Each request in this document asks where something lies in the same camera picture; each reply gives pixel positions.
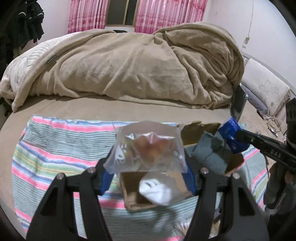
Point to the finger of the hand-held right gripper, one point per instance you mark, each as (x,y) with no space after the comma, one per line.
(238,102)
(268,146)

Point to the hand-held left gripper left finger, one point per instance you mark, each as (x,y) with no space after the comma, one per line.
(106,183)

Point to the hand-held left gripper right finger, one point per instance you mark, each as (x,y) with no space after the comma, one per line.
(190,179)

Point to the cardboard box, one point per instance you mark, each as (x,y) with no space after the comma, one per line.
(131,186)

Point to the blue packet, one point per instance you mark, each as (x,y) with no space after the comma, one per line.
(231,135)

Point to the clear bag with orange item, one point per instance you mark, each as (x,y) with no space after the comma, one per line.
(148,148)

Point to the person's right hand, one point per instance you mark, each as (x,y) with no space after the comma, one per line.
(289,177)

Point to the grey pillow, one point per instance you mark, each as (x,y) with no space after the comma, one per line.
(254,98)

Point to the eyeglasses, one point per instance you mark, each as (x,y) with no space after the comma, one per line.
(272,127)

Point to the grey folded cloth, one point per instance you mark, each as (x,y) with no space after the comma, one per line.
(205,153)

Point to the floral headboard cushion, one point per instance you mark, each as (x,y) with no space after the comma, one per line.
(266,85)

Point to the white item in clear bag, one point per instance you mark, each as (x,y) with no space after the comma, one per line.
(156,188)

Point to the striped towel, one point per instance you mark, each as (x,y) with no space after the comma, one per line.
(62,148)

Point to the beige bed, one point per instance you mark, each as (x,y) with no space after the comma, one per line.
(92,107)

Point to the pink curtain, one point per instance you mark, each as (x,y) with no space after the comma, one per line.
(86,15)
(170,14)

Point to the beige fleece blanket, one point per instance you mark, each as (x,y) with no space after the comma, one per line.
(129,67)

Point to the white patterned quilt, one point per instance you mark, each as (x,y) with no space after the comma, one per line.
(25,62)

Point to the window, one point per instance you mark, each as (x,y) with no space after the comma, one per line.
(122,12)

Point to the black hanging clothes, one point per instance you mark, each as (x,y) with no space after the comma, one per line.
(18,27)

